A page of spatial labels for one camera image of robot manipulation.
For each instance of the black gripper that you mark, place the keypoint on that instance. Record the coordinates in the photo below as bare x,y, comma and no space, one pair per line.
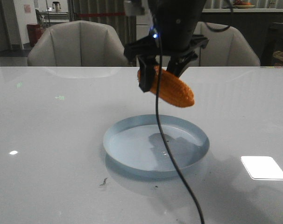
173,24

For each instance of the orange corn cob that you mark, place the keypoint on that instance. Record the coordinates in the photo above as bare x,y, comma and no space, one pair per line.
174,91

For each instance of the light blue round plate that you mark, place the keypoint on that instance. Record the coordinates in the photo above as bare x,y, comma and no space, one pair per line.
135,144

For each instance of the white cabinet with drawers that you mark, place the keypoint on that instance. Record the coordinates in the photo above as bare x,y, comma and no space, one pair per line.
143,25

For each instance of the red barrier belt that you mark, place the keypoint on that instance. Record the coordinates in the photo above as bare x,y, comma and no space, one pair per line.
102,14

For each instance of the right beige upholstered chair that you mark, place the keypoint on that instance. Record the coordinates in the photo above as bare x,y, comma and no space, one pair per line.
227,48

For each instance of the beige upholstered chair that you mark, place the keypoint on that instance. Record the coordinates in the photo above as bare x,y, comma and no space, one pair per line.
78,44
227,48

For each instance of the left beige upholstered chair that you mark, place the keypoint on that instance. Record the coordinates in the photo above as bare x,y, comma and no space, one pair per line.
78,44

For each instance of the fruit bowl on counter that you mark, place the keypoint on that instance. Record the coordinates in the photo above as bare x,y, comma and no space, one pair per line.
241,4

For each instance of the grey counter with white top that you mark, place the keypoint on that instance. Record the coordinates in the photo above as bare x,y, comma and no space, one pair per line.
252,23

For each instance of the background desk with items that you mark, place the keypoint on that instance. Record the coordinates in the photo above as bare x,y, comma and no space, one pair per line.
51,12

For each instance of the dark wooden chair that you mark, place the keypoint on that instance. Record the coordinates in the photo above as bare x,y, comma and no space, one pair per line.
273,43

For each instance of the red trash bin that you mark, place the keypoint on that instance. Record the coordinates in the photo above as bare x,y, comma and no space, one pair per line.
34,33

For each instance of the pink wall notice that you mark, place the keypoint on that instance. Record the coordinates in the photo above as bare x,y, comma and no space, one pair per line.
27,8

